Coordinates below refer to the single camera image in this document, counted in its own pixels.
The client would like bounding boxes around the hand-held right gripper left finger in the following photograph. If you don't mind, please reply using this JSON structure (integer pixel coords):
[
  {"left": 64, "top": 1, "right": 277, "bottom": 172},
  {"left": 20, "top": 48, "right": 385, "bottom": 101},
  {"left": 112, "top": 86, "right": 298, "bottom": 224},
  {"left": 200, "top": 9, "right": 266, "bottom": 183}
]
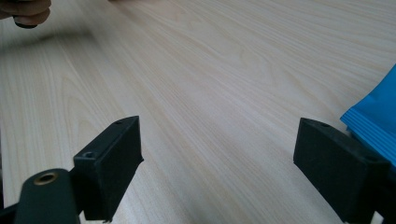
[{"left": 73, "top": 115, "right": 145, "bottom": 224}]

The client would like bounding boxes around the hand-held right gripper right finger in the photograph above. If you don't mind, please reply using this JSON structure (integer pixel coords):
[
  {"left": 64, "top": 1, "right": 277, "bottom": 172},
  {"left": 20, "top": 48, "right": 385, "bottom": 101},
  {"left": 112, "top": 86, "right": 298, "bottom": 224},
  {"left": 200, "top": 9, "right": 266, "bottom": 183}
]
[{"left": 292, "top": 117, "right": 392, "bottom": 224}]

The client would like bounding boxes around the blue wet wipes pack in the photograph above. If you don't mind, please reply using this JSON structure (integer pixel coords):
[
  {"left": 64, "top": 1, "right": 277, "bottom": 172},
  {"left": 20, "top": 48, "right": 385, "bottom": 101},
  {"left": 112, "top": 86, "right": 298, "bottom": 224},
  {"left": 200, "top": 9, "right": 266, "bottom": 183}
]
[{"left": 339, "top": 63, "right": 396, "bottom": 172}]

